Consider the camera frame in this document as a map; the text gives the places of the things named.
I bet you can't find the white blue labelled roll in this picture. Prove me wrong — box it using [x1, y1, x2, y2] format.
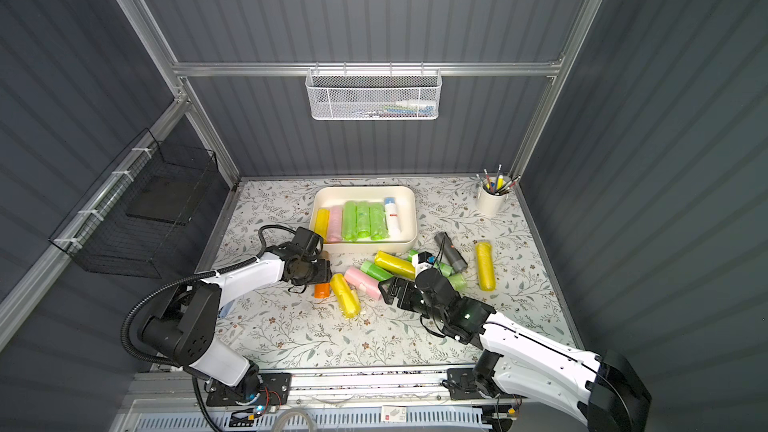
[384, 197, 401, 239]

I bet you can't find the floral table mat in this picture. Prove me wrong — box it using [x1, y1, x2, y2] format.
[214, 176, 582, 369]

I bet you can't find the light green roll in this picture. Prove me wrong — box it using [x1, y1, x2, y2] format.
[448, 274, 467, 292]
[356, 201, 371, 240]
[341, 201, 358, 242]

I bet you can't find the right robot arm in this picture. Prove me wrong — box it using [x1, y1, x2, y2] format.
[378, 254, 652, 431]

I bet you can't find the yellow roll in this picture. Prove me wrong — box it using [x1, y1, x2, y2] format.
[313, 208, 330, 241]
[374, 251, 416, 281]
[475, 242, 496, 292]
[330, 274, 361, 319]

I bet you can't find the white wire wall basket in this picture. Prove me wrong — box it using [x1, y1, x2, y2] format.
[305, 69, 443, 121]

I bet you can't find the orange trash bag roll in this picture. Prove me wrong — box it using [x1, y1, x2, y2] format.
[313, 283, 332, 300]

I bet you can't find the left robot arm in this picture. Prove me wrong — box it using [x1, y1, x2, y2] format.
[120, 224, 332, 404]

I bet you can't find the black wire side basket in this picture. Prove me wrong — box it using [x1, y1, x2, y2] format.
[50, 136, 219, 279]

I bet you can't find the dark green roll upper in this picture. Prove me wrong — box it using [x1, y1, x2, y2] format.
[408, 249, 454, 277]

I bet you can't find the pink roll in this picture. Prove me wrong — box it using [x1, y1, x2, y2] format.
[327, 205, 343, 243]
[344, 267, 382, 301]

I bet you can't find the grey trash bag roll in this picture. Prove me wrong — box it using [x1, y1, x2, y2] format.
[434, 232, 468, 273]

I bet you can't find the white pen cup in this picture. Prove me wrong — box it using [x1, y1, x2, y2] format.
[476, 176, 510, 217]

